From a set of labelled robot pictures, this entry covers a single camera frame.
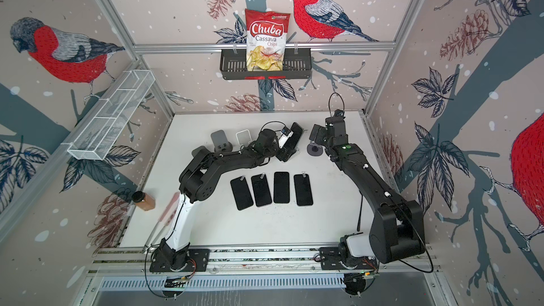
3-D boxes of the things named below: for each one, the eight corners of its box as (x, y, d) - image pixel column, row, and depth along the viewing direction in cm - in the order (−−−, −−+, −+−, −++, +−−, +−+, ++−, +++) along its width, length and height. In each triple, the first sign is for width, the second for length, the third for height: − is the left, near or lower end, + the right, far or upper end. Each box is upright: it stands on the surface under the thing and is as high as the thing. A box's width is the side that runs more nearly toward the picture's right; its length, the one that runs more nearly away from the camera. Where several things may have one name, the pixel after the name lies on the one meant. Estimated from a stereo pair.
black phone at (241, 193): (237, 211, 87) (236, 209, 86) (230, 183, 96) (229, 180, 94) (254, 204, 89) (254, 202, 88) (246, 177, 97) (245, 175, 96)
